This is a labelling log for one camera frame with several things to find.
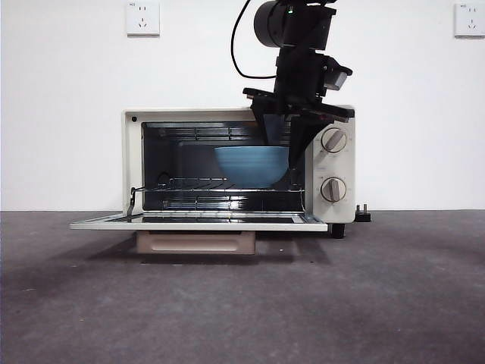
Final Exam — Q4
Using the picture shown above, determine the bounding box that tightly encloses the blue ribbed bowl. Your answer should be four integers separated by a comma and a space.
214, 146, 288, 190

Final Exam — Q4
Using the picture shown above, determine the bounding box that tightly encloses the oven door with beige handle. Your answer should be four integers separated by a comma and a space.
70, 211, 329, 255

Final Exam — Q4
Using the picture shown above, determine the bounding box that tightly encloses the beige oven knob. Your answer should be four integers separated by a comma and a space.
321, 127, 348, 154
321, 177, 347, 203

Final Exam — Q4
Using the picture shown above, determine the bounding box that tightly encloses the cream white toaster oven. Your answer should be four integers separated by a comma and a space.
120, 105, 357, 239

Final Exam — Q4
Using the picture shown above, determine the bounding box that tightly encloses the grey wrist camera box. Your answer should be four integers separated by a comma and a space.
324, 55, 354, 93

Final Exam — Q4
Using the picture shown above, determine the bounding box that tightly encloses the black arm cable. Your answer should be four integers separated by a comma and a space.
230, 0, 280, 80

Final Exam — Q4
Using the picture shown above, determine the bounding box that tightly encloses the metal wire oven rack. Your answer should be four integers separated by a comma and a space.
143, 176, 304, 195

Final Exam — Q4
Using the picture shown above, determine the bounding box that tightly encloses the white wall socket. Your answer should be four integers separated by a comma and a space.
127, 1, 161, 37
454, 3, 485, 38

